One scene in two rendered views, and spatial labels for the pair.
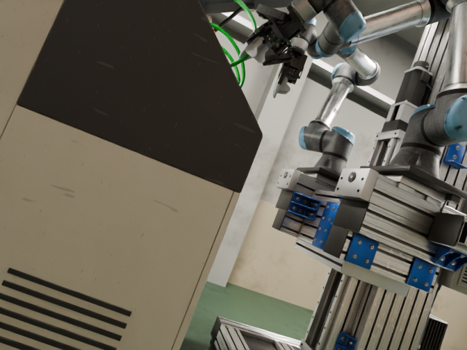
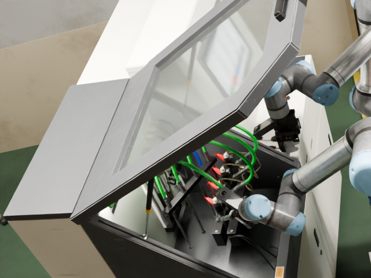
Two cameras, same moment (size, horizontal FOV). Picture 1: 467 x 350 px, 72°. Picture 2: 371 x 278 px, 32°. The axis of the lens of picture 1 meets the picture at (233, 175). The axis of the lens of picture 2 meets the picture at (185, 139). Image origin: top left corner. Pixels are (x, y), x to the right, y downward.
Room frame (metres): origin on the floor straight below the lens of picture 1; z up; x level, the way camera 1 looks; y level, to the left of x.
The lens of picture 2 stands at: (-0.34, -0.70, 2.89)
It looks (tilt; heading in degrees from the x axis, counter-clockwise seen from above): 39 degrees down; 33
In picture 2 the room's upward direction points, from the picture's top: 24 degrees counter-clockwise
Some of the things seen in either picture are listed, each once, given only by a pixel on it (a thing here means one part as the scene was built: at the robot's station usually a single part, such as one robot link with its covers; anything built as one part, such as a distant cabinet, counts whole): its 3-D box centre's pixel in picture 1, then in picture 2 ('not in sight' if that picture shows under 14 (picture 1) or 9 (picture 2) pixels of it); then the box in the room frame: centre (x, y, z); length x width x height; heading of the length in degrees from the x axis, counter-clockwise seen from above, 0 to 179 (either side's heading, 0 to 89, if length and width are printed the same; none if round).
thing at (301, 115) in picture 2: not in sight; (282, 105); (1.85, 0.15, 0.96); 0.70 x 0.22 x 0.03; 4
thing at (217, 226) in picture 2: not in sight; (235, 212); (1.26, 0.26, 0.91); 0.34 x 0.10 x 0.15; 4
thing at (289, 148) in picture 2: (283, 87); (290, 149); (1.27, -0.06, 1.27); 0.06 x 0.03 x 0.09; 94
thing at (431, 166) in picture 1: (415, 164); not in sight; (1.00, -0.52, 1.09); 0.15 x 0.15 x 0.10
